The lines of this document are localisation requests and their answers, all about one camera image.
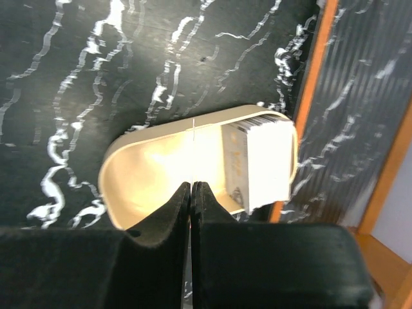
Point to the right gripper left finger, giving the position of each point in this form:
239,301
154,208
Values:
140,267

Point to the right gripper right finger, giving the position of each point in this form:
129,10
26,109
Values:
272,265

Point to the single credit card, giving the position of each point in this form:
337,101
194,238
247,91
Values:
193,152

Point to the stack of credit cards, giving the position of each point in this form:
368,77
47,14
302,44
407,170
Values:
258,160

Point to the beige oval tray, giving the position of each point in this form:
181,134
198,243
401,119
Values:
141,170

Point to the orange wooden shelf rack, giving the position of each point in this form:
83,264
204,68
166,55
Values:
354,118

